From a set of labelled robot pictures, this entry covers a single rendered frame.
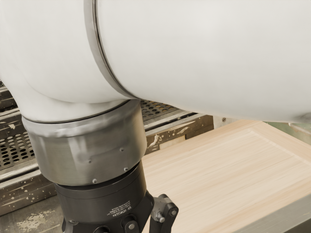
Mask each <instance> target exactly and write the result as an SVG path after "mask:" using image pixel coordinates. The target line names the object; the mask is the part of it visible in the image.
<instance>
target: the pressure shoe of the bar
mask: <svg viewBox="0 0 311 233"><path fill-rule="evenodd" d="M185 140H186V139H185V135H183V136H181V137H178V138H175V139H173V140H170V141H167V142H165V143H162V144H159V150H161V149H163V148H166V147H169V146H171V145H174V144H176V143H179V142H182V141H185Z"/></svg>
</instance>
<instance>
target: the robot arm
mask: <svg viewBox="0 0 311 233"><path fill-rule="evenodd" d="M0 79H1V81H2V82H3V83H4V85H5V86H6V87H7V89H8V90H9V91H10V93H11V94H12V96H13V98H14V100H15V101H16V103H17V105H18V108H19V110H20V113H21V115H22V122H23V125H24V128H25V129H26V130H27V133H28V136H29V139H30V142H31V145H32V148H33V151H34V154H35V157H36V160H37V164H38V167H39V170H40V172H41V173H42V174H43V176H44V177H45V178H47V179H48V180H49V181H51V182H53V183H54V186H55V189H56V192H57V195H58V199H59V202H60V205H61V208H62V211H63V222H62V231H63V233H142V231H143V229H144V227H145V225H146V223H147V220H148V218H149V216H150V215H151V216H150V222H149V233H171V229H172V226H173V223H174V221H175V219H176V216H177V214H178V212H179V208H178V207H177V206H176V205H175V204H174V203H173V201H172V200H171V199H170V198H169V197H168V196H167V195H166V194H161V195H159V196H158V197H153V196H152V195H151V194H150V193H149V191H148V190H147V185H146V181H145V175H144V171H143V164H142V157H143V156H144V154H145V151H146V148H147V140H146V134H145V129H144V123H143V116H142V111H141V105H140V102H141V99H144V100H149V101H154V102H159V103H164V104H168V105H171V106H174V107H176V108H179V109H182V110H186V111H190V112H196V113H200V114H206V115H211V116H218V117H227V118H235V119H244V120H254V121H265V122H280V123H311V0H0Z"/></svg>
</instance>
